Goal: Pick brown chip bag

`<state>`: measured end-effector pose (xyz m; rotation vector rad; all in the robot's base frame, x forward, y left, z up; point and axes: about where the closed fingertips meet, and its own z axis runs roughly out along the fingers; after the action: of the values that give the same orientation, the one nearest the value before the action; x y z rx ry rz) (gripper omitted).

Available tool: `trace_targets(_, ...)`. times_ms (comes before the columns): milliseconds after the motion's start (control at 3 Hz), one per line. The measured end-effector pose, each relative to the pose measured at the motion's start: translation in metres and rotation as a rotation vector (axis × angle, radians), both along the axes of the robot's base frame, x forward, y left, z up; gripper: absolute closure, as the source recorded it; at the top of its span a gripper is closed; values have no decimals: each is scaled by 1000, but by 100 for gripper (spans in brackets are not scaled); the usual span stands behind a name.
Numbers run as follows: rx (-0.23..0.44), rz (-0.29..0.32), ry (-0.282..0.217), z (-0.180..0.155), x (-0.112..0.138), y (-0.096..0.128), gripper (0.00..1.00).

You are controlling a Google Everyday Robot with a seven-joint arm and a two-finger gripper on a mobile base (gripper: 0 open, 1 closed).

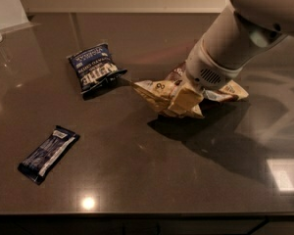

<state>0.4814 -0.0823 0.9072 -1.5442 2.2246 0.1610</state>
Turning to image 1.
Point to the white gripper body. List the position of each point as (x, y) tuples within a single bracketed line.
[(204, 70)]

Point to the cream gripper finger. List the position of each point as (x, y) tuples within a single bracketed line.
[(186, 101)]

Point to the brown chip bag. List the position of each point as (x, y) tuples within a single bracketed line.
[(159, 94)]

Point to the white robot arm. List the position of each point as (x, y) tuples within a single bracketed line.
[(243, 30)]

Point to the blue chip bag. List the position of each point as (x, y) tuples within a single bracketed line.
[(94, 67)]

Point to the dark blue snack bar wrapper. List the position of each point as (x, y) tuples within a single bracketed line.
[(38, 164)]

